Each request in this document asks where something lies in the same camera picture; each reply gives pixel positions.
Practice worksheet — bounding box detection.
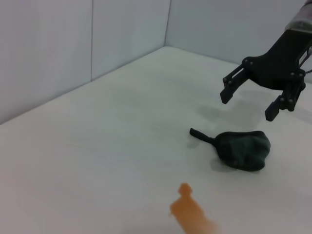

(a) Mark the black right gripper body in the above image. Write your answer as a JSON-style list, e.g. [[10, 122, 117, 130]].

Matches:
[[243, 28, 312, 91]]

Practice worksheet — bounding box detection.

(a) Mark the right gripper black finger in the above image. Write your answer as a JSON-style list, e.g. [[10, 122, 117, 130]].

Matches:
[[264, 83, 307, 122], [219, 64, 252, 104]]

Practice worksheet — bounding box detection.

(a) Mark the dark blue-green rag with loop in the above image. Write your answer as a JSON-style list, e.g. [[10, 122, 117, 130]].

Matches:
[[189, 128, 271, 172]]

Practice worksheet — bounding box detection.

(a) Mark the brown water stain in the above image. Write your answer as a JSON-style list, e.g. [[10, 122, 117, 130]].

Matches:
[[168, 182, 219, 234]]

